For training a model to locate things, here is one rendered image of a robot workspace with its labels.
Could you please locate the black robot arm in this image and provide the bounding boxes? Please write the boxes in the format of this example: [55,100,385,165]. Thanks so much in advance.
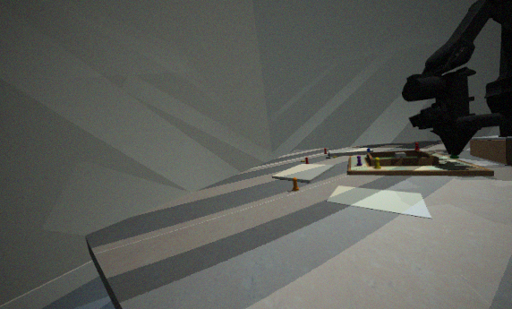
[402,0,512,137]

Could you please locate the orange-brown game pawn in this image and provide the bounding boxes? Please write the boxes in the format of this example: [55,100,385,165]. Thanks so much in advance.
[293,177,299,191]

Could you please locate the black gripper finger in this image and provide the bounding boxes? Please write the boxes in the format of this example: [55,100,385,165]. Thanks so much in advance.
[430,130,451,155]
[442,128,482,155]

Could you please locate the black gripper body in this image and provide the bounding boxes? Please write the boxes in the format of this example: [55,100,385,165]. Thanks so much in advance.
[419,93,506,130]

